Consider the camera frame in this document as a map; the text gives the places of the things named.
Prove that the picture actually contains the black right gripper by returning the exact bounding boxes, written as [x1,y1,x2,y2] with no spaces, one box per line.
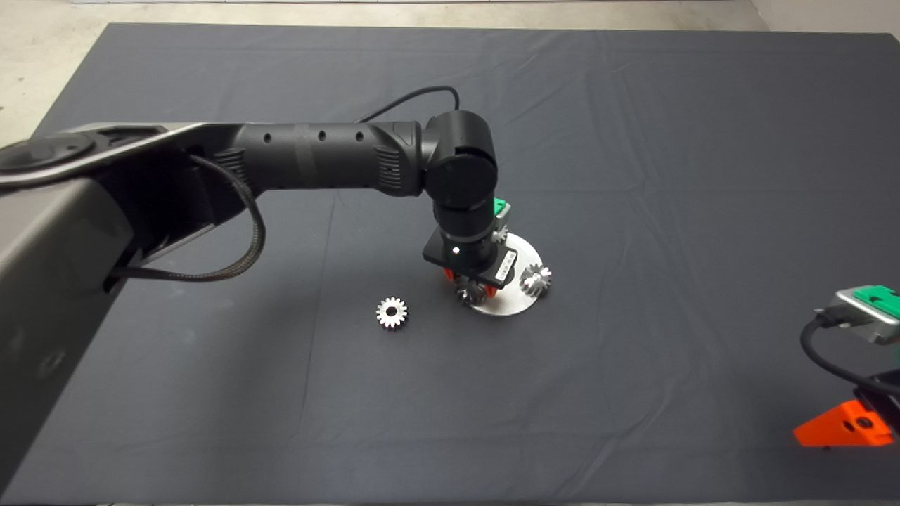
[792,372,900,448]

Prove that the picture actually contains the green right camera mount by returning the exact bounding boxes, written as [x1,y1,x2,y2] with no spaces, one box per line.
[849,285,900,322]

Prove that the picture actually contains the braided black cable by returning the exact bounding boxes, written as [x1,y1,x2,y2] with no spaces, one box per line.
[112,153,269,283]

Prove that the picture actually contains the large steel gear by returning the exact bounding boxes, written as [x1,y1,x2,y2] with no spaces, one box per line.
[454,276,490,307]

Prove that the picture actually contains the thin black camera cable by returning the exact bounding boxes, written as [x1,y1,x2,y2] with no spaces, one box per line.
[357,85,463,124]

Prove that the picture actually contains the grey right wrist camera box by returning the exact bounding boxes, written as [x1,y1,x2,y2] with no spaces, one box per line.
[816,288,900,346]

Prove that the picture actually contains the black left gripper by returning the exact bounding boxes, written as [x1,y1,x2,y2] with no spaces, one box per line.
[422,235,520,299]

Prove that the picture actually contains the thick black camera cable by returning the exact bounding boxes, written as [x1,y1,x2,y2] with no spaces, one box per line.
[799,311,900,401]

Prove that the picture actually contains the round metal plate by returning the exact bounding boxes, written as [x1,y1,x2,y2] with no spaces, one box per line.
[465,232,546,317]

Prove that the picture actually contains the dark grey table cloth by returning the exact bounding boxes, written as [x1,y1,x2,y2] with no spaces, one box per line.
[0,22,900,506]

